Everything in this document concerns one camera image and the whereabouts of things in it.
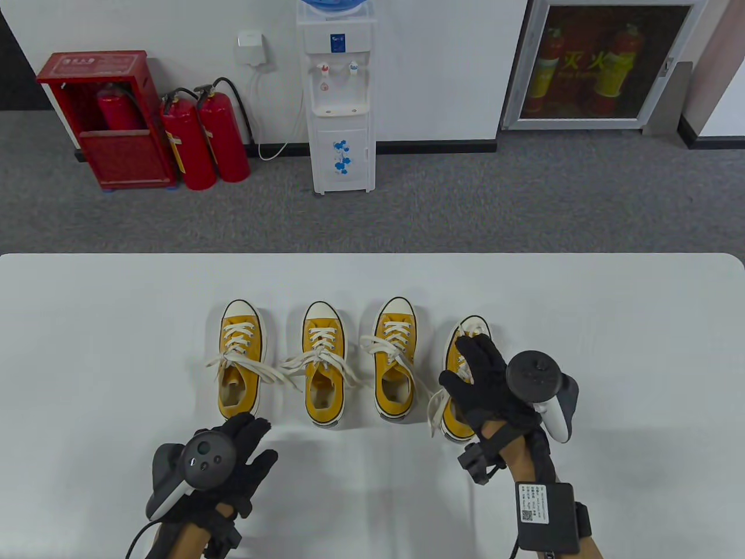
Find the yellow canvas shoe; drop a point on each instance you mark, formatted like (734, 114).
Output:
(474, 326)
(396, 308)
(322, 311)
(241, 311)

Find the person's right forearm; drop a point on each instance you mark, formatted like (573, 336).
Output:
(524, 460)

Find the red fire extinguisher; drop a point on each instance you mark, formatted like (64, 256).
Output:
(189, 145)
(116, 113)
(224, 140)

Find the glass door fire cabinet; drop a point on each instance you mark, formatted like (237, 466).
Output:
(611, 70)

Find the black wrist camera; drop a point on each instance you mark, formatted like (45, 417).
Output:
(227, 538)
(480, 460)

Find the grey tracking controller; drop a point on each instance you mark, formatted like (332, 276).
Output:
(535, 375)
(206, 460)

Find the person's left hand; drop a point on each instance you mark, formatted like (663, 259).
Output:
(247, 445)

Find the white wall box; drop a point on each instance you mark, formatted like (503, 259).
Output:
(253, 49)

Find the white water dispenser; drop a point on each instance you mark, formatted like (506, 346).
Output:
(340, 145)

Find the red fire extinguisher cabinet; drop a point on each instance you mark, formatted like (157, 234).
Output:
(128, 157)

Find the person's left forearm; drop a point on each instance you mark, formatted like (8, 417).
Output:
(183, 541)

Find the person's right hand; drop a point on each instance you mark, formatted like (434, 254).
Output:
(489, 384)

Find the black labelled box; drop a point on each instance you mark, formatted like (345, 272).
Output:
(547, 515)

